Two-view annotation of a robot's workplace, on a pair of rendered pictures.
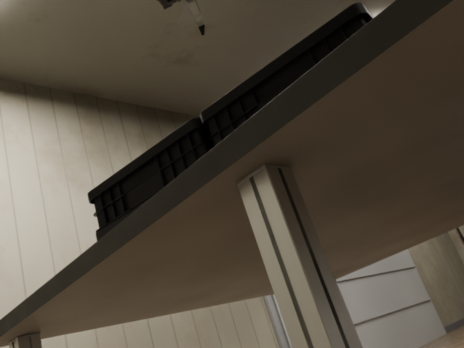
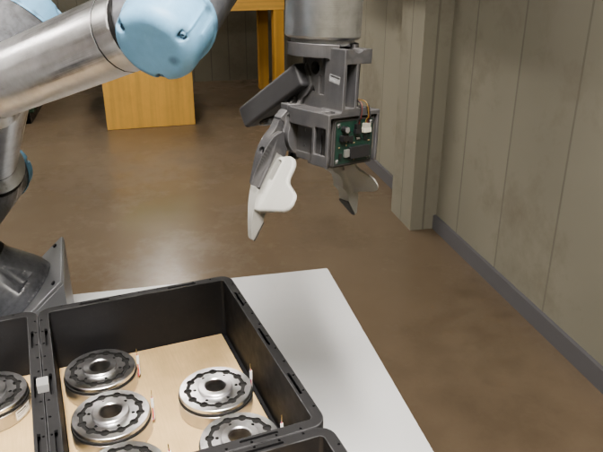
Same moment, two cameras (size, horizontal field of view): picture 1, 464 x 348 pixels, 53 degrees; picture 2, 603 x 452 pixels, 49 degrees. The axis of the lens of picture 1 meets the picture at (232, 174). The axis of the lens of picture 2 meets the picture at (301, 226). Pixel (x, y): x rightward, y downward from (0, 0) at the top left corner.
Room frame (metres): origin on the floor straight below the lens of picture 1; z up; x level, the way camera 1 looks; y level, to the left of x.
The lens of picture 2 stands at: (1.39, 0.37, 1.44)
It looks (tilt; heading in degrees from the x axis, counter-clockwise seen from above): 23 degrees down; 217
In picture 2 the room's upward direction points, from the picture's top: straight up
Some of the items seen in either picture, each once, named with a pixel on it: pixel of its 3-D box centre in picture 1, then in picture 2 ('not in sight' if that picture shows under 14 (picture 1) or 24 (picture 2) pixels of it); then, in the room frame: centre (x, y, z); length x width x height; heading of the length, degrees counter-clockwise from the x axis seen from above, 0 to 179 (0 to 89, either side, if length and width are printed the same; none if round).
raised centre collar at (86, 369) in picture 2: not in sight; (100, 367); (0.92, -0.35, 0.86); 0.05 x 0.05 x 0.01
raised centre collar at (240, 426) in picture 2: not in sight; (240, 437); (0.91, -0.09, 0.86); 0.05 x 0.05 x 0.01
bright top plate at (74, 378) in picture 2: not in sight; (100, 369); (0.92, -0.35, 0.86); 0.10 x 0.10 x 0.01
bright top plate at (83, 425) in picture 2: not in sight; (110, 414); (0.98, -0.25, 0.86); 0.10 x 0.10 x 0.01
